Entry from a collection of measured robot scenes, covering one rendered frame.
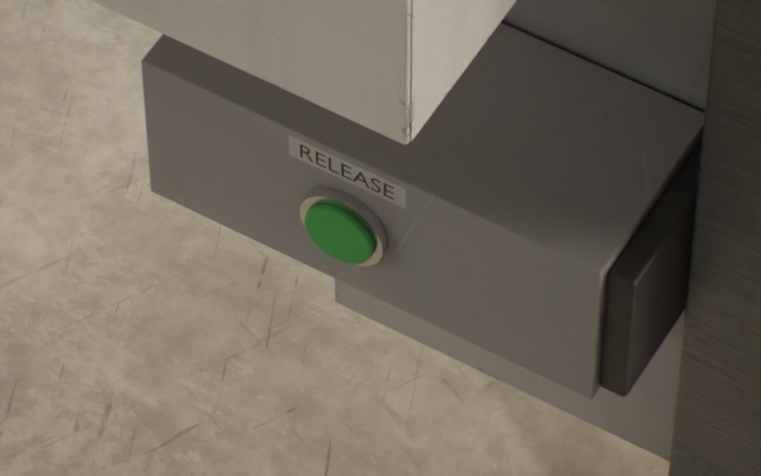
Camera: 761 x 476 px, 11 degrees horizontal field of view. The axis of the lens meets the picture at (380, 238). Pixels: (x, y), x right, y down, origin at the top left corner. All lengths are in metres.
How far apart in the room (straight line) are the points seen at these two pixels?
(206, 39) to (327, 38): 0.05
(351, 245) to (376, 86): 0.23
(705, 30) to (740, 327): 0.12
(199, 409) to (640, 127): 1.39
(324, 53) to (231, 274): 1.64
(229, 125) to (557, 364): 0.15
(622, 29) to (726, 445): 0.18
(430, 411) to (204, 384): 0.16
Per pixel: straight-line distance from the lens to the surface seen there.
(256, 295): 2.92
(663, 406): 1.66
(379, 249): 1.51
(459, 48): 1.31
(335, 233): 1.51
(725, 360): 1.54
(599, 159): 1.48
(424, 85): 1.29
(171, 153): 1.55
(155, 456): 2.84
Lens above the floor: 2.35
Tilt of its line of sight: 53 degrees down
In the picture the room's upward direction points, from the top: straight up
